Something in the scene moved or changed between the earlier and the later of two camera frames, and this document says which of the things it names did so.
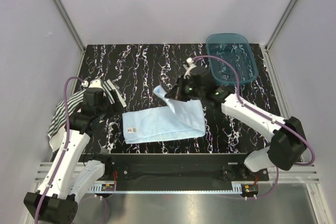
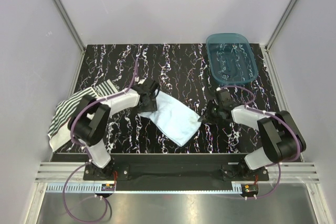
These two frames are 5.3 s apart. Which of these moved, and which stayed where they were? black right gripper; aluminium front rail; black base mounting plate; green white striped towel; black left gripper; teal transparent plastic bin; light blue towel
Moved: black right gripper; black left gripper; light blue towel
Stayed: green white striped towel; black base mounting plate; teal transparent plastic bin; aluminium front rail
